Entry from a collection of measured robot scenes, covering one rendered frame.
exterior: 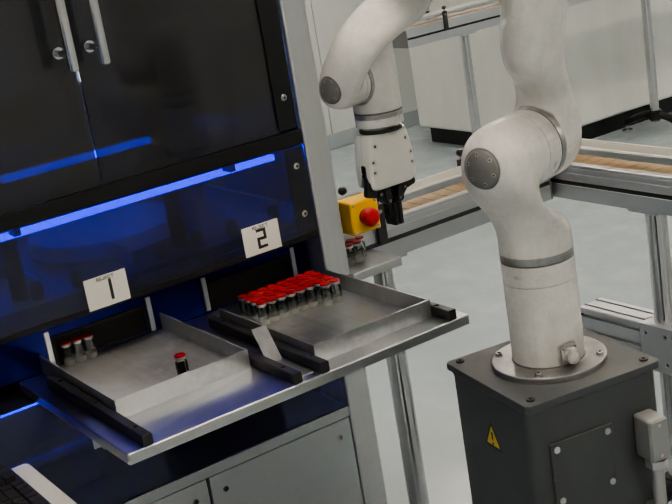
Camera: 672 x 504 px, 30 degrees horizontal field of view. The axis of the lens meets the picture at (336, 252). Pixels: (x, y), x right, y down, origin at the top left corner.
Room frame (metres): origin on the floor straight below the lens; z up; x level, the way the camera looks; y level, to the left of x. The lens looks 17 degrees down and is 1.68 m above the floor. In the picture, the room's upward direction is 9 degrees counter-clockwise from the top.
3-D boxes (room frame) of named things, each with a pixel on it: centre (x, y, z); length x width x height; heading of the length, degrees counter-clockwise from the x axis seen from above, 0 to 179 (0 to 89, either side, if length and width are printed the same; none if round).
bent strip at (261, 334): (2.06, 0.12, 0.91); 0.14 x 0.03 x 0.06; 32
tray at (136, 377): (2.15, 0.38, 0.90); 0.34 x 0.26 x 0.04; 32
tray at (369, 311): (2.25, 0.05, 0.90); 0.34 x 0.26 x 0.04; 32
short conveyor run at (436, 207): (2.84, -0.22, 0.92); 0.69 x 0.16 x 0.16; 122
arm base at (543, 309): (1.93, -0.32, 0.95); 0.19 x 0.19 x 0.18
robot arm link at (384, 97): (2.13, -0.11, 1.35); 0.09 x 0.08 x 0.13; 136
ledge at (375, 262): (2.61, -0.05, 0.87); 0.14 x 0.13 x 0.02; 32
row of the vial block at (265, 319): (2.33, 0.09, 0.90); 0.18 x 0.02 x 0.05; 122
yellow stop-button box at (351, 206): (2.56, -0.06, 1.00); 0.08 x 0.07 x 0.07; 32
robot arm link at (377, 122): (2.13, -0.11, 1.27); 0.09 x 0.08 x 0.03; 123
